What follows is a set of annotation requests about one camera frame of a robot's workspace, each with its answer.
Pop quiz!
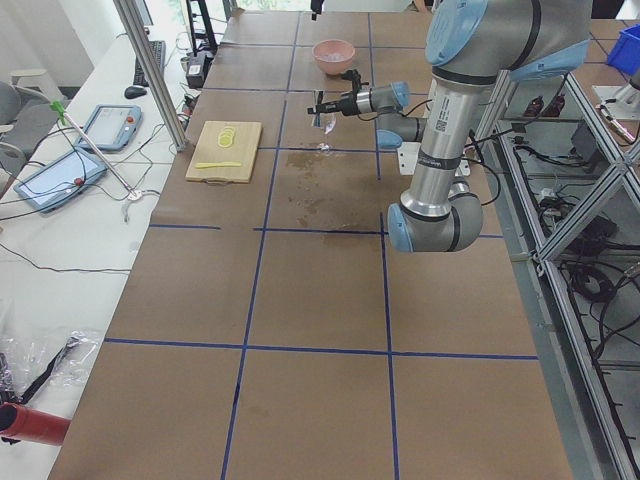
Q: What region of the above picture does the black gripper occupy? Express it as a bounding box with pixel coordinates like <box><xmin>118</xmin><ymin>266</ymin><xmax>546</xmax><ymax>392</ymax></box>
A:
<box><xmin>307</xmin><ymin>69</ymin><xmax>371</xmax><ymax>116</ymax></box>

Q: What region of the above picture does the steel double jigger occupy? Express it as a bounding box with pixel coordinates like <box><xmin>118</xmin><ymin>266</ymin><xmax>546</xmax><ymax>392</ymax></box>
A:
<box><xmin>307</xmin><ymin>90</ymin><xmax>324</xmax><ymax>128</ymax></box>

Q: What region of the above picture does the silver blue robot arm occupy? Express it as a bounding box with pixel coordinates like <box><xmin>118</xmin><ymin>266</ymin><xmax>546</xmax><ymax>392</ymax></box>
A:
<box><xmin>308</xmin><ymin>0</ymin><xmax>592</xmax><ymax>252</ymax></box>

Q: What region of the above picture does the clear wine glass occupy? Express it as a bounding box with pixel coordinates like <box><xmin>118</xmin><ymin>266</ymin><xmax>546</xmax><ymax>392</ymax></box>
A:
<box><xmin>314</xmin><ymin>113</ymin><xmax>337</xmax><ymax>154</ymax></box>

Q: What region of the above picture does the clear ice cubes pile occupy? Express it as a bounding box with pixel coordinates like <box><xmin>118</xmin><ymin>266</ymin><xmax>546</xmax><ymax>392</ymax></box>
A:
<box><xmin>319</xmin><ymin>51</ymin><xmax>349</xmax><ymax>64</ymax></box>

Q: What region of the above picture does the pink bowl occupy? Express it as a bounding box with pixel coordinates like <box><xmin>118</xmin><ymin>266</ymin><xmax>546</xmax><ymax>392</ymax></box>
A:
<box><xmin>312</xmin><ymin>39</ymin><xmax>356</xmax><ymax>75</ymax></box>

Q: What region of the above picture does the bamboo cutting board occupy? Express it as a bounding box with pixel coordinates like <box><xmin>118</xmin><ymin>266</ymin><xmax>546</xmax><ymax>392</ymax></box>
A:
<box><xmin>185</xmin><ymin>121</ymin><xmax>262</xmax><ymax>183</ymax></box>

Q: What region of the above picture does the black power adapter box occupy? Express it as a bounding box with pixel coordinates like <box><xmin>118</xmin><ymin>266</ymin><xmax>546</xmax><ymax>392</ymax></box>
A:
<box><xmin>186</xmin><ymin>50</ymin><xmax>213</xmax><ymax>89</ymax></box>

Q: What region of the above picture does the yellow plastic knife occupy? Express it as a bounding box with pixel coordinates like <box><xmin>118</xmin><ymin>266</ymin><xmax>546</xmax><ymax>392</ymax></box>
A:
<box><xmin>195</xmin><ymin>161</ymin><xmax>243</xmax><ymax>169</ymax></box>

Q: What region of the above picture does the black keyboard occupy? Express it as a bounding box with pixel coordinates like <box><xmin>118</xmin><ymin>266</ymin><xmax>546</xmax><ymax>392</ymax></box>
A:
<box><xmin>133</xmin><ymin>40</ymin><xmax>167</xmax><ymax>86</ymax></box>

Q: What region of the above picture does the black computer mouse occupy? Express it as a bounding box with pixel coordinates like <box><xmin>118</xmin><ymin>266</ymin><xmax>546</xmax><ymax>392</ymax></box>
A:
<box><xmin>123</xmin><ymin>85</ymin><xmax>147</xmax><ymax>100</ymax></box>

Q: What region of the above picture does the far blue teach pendant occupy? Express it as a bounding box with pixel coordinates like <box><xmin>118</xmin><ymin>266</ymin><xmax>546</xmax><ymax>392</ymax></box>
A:
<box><xmin>82</xmin><ymin>104</ymin><xmax>142</xmax><ymax>152</ymax></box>

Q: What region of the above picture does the blue teach pendant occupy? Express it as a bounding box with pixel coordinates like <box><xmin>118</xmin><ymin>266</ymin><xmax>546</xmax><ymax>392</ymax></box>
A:
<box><xmin>82</xmin><ymin>104</ymin><xmax>142</xmax><ymax>152</ymax></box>
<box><xmin>13</xmin><ymin>149</ymin><xmax>107</xmax><ymax>213</ymax></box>

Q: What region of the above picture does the near blue teach pendant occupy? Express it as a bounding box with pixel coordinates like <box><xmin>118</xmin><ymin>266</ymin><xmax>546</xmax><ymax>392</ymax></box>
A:
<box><xmin>13</xmin><ymin>149</ymin><xmax>107</xmax><ymax>213</ymax></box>

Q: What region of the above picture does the metal rod with green tip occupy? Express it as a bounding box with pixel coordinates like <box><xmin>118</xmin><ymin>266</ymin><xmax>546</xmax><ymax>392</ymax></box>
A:
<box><xmin>50</xmin><ymin>100</ymin><xmax>143</xmax><ymax>201</ymax></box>

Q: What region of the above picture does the blue storage bin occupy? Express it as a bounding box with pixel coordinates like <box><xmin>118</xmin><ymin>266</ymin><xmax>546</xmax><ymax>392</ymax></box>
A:
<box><xmin>606</xmin><ymin>24</ymin><xmax>640</xmax><ymax>75</ymax></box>

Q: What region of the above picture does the clear plastic bag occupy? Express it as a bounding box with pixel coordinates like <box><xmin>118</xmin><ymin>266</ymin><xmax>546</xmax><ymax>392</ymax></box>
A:
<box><xmin>1</xmin><ymin>328</ymin><xmax>103</xmax><ymax>405</ymax></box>

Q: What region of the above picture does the red thermos bottle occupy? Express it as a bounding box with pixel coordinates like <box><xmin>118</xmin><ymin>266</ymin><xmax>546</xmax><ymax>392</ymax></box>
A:
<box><xmin>1</xmin><ymin>403</ymin><xmax>71</xmax><ymax>446</ymax></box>

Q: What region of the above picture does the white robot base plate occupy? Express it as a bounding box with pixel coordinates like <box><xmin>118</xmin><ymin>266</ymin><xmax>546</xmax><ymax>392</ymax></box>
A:
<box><xmin>397</xmin><ymin>142</ymin><xmax>471</xmax><ymax>177</ymax></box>

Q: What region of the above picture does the aluminium frame post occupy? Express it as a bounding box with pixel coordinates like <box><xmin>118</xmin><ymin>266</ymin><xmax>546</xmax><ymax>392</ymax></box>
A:
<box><xmin>113</xmin><ymin>0</ymin><xmax>188</xmax><ymax>152</ymax></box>

